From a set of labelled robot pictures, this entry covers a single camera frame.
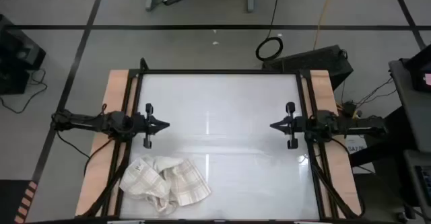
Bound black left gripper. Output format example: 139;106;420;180
133;103;170;150

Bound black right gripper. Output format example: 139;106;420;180
269;102;309;150

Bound plaid white beige towel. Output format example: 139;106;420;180
119;154;212;217

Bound white paper label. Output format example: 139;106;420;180
343;135;368;155

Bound grey cart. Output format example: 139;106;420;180
389;58;431;154

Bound grey cabinet blue screen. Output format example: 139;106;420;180
402;149;431;215

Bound black monitor pink screen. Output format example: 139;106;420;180
403;44;431;94

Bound small black box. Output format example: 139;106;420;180
0;67;31;96

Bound black equipment case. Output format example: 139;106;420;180
0;13;47;72

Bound black mat orange stripes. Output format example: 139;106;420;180
0;180;38;224

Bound black coiled cable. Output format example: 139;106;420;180
255;0;284;63

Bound thin black floor cable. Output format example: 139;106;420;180
0;68;48;114

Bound yellow cable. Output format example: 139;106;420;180
312;0;337;52

